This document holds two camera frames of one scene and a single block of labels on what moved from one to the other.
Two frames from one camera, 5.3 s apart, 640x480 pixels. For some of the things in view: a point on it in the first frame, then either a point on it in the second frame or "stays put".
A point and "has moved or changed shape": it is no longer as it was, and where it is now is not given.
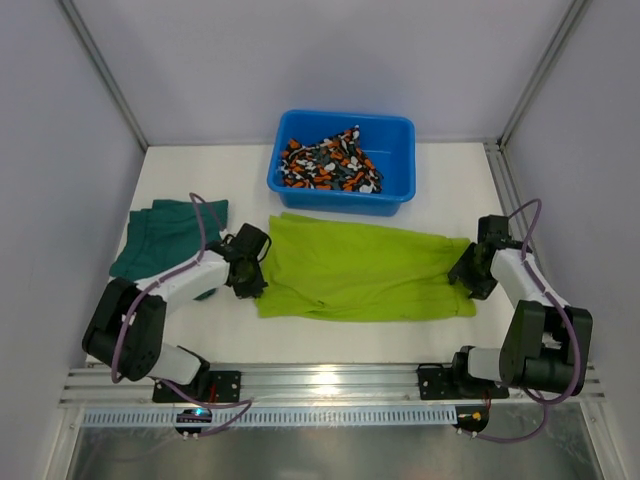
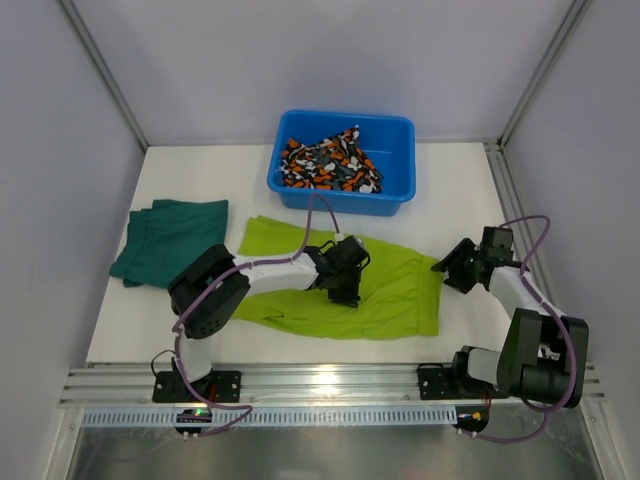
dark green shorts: x=166 y=237 stays put
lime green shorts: x=322 y=268 has moved or changed shape
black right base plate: x=436 y=382 stays put
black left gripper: x=248 y=273 → x=344 y=291
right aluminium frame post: x=569 y=23 stays put
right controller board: x=471 y=419 stays put
